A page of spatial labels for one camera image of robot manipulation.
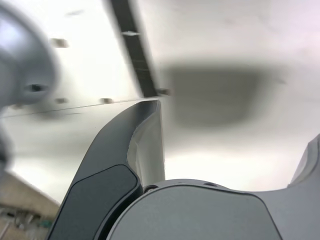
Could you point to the black tape strip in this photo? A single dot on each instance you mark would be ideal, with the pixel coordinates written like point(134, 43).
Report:
point(137, 57)

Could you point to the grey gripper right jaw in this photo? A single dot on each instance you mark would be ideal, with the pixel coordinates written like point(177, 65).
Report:
point(200, 215)

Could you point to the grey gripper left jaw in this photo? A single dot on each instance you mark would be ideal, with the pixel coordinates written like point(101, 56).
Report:
point(100, 180)

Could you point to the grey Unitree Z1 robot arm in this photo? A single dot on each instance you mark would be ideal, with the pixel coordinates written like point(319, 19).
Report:
point(22, 55)

